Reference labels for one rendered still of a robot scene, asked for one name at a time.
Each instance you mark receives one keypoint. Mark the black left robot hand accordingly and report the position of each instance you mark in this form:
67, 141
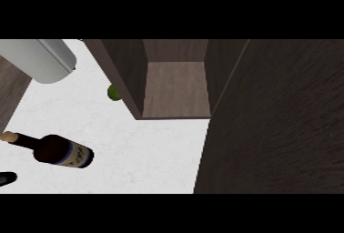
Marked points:
5, 178

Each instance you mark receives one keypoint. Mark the dark wooden cabinet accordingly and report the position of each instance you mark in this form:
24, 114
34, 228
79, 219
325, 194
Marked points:
175, 91

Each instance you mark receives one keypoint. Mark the green fruit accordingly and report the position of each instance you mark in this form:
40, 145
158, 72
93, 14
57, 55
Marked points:
114, 93

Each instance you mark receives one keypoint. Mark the dark wine bottle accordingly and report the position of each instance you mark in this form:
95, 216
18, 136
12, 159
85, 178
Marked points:
54, 148

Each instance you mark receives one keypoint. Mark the brown wooden panel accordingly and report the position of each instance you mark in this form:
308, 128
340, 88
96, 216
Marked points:
11, 91

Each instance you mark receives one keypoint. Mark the dark wooden cabinet door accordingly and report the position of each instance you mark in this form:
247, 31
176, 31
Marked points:
278, 121

